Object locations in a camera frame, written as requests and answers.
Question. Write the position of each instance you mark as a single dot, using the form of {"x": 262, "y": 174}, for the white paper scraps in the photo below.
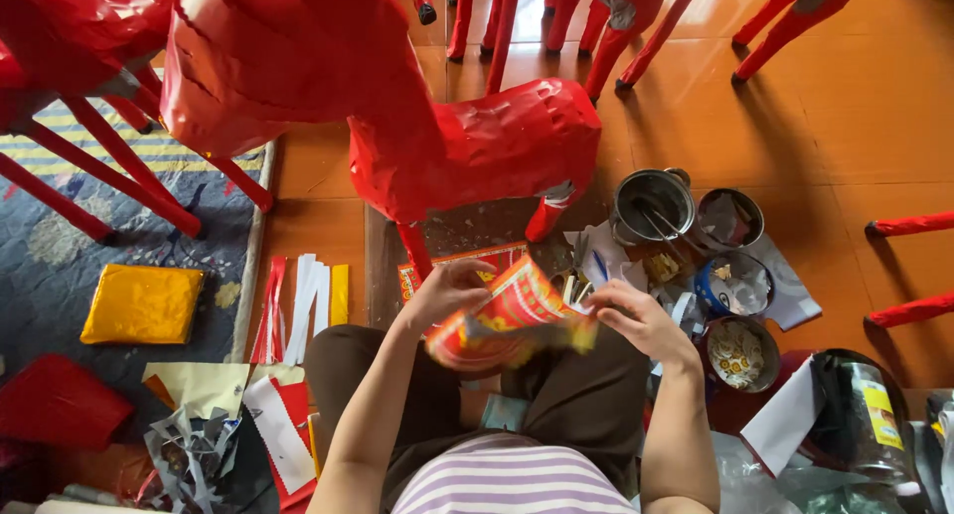
{"x": 607, "y": 249}

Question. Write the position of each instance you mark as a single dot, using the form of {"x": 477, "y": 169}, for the round tin of gold ornaments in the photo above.
{"x": 738, "y": 354}

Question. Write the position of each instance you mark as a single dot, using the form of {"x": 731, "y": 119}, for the clear plastic bag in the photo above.
{"x": 753, "y": 484}

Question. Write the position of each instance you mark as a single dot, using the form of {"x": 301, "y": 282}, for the person's striped shirt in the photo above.
{"x": 510, "y": 477}

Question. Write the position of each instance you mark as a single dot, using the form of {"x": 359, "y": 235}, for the red paper strips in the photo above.
{"x": 270, "y": 313}

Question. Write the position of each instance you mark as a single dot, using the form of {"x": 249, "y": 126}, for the heap of grey paper scraps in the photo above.
{"x": 186, "y": 454}

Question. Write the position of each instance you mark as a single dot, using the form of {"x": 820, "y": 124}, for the red and white paper sheet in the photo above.
{"x": 287, "y": 439}

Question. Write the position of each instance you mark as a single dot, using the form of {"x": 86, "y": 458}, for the red patterned paper with border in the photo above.
{"x": 499, "y": 259}

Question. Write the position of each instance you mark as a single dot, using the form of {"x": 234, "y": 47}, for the folded red paper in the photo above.
{"x": 56, "y": 402}

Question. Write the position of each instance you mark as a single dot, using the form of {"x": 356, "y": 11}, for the metal glue pot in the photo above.
{"x": 652, "y": 201}

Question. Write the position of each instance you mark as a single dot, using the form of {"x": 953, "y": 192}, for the cream paper sheet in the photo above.
{"x": 205, "y": 387}

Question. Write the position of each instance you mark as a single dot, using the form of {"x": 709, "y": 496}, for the large red paper horse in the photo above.
{"x": 313, "y": 74}

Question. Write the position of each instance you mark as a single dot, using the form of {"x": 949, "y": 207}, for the person's right fingers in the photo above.
{"x": 607, "y": 298}

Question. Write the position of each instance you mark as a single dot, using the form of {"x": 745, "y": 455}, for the wooden work board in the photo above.
{"x": 477, "y": 227}

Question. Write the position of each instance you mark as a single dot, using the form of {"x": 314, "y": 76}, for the glass jar with yellow label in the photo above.
{"x": 864, "y": 417}

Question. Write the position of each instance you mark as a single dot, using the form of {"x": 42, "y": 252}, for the person's left hand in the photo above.
{"x": 441, "y": 294}

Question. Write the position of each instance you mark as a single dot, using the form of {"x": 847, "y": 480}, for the gold paper piece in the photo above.
{"x": 662, "y": 268}

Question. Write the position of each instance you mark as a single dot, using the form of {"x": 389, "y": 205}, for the yellow paper packet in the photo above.
{"x": 141, "y": 305}

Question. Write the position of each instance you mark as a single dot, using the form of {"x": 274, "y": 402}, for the blue pen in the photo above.
{"x": 600, "y": 264}

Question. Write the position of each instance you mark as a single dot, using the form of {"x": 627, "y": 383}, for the person's brown trousers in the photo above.
{"x": 574, "y": 402}

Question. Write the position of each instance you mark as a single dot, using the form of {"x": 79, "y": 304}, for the person's right hand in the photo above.
{"x": 645, "y": 324}

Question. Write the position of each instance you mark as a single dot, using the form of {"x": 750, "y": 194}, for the person's left fingers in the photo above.
{"x": 475, "y": 274}

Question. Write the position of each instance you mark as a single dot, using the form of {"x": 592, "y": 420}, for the teal paper piece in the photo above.
{"x": 504, "y": 412}

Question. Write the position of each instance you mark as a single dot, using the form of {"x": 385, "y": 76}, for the glue brush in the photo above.
{"x": 663, "y": 227}

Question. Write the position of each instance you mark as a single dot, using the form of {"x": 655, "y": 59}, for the open metal tin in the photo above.
{"x": 730, "y": 220}

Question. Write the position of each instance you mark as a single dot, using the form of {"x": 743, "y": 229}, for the white paper strips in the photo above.
{"x": 305, "y": 305}

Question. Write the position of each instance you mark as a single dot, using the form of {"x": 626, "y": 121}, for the yellow paper strip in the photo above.
{"x": 340, "y": 294}

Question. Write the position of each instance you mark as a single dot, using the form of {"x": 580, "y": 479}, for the red gold patterned paper sheet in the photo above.
{"x": 514, "y": 313}

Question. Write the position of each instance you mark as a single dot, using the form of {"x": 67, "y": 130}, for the blue patterned rug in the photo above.
{"x": 52, "y": 253}

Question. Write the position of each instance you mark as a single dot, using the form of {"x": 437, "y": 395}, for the grey paper sheet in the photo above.
{"x": 790, "y": 290}

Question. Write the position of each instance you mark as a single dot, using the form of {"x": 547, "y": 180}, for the blue round tin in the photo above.
{"x": 734, "y": 287}

